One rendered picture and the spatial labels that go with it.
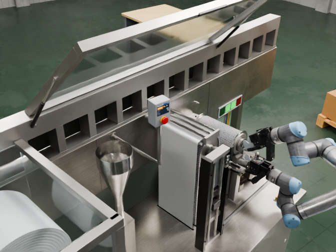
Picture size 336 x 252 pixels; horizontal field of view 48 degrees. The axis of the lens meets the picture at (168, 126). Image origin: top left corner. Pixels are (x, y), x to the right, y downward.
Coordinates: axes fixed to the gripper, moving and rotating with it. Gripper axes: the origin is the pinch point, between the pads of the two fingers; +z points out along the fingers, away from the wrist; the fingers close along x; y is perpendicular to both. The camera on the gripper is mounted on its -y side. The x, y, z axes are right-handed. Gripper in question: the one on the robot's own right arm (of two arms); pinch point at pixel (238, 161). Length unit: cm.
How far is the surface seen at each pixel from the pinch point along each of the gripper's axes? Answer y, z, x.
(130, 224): 6, 4, 76
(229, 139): 19.7, 0.5, 11.1
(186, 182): 8.8, 2.6, 41.3
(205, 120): 21.9, 18.9, 8.0
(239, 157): 10.9, -5.7, 10.1
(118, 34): 93, -4, 83
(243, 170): 4.6, -9.0, 10.0
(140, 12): -26, 315, -222
